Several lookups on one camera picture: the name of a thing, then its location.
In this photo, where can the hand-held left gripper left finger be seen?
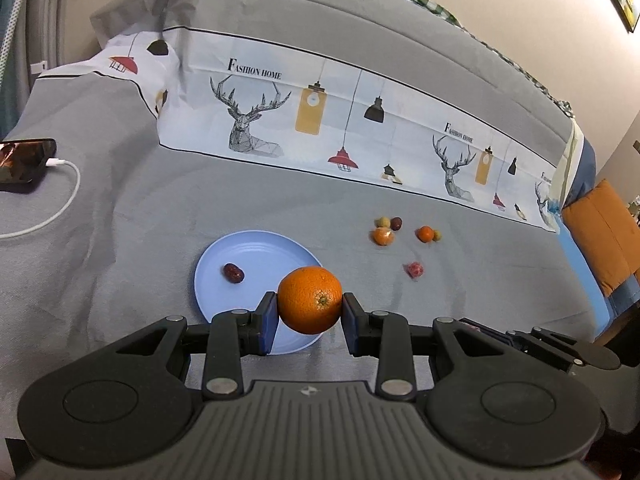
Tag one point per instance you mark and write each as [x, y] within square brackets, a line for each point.
[270, 322]

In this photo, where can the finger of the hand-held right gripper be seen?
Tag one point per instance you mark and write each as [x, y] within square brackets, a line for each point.
[565, 350]

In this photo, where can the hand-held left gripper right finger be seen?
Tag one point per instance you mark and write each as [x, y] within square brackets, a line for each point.
[348, 327]

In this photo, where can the large orange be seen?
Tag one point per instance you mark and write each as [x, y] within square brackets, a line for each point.
[310, 300]

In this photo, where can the dark red date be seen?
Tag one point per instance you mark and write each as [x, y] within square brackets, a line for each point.
[397, 223]
[231, 273]

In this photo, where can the blue round plate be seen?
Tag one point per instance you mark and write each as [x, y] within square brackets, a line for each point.
[250, 260]

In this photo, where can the red plastic-wrapped fruit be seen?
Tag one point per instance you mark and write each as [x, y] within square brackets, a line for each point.
[415, 270]

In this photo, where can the plastic-wrapped tangerine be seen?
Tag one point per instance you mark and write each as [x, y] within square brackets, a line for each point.
[383, 236]

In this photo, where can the small orange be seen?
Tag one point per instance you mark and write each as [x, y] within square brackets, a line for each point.
[425, 234]

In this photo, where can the orange cushion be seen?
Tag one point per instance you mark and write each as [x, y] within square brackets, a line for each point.
[605, 230]

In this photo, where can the grey bed sheet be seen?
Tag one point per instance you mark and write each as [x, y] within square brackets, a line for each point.
[150, 220]

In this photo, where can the grey printed quilt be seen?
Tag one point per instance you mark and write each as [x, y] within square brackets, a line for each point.
[300, 75]

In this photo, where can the black smartphone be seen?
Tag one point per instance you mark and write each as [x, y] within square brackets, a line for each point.
[25, 162]

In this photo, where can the grey curtain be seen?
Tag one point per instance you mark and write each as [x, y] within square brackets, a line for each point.
[47, 20]

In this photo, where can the teal fabric panel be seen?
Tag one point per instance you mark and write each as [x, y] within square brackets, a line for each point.
[10, 35]

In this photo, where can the white wall socket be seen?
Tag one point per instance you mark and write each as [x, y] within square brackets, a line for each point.
[38, 67]

